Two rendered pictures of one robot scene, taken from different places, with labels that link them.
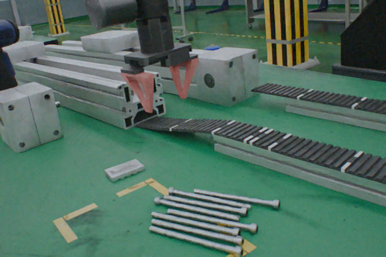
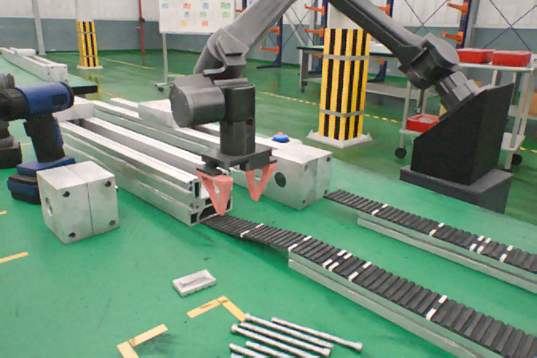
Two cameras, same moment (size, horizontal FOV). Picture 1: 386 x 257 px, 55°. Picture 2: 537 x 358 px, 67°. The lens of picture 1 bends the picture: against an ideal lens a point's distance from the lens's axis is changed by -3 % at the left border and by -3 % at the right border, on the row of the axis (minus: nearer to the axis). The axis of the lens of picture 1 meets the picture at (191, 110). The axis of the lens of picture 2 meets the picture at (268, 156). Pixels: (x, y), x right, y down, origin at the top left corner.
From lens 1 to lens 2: 0.10 m
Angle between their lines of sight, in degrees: 6
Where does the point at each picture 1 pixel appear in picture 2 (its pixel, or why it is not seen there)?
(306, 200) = (387, 344)
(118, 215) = (191, 343)
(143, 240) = not seen: outside the picture
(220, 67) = (294, 169)
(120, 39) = not seen: hidden behind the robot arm
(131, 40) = not seen: hidden behind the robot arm
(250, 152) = (327, 276)
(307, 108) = (380, 225)
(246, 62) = (320, 165)
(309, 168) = (391, 308)
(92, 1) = (179, 97)
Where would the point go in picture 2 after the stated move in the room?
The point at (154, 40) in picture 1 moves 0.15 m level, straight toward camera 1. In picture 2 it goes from (236, 143) to (249, 178)
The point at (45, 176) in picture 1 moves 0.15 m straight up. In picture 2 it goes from (103, 282) to (90, 178)
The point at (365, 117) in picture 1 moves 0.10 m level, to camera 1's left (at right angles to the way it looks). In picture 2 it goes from (442, 246) to (379, 248)
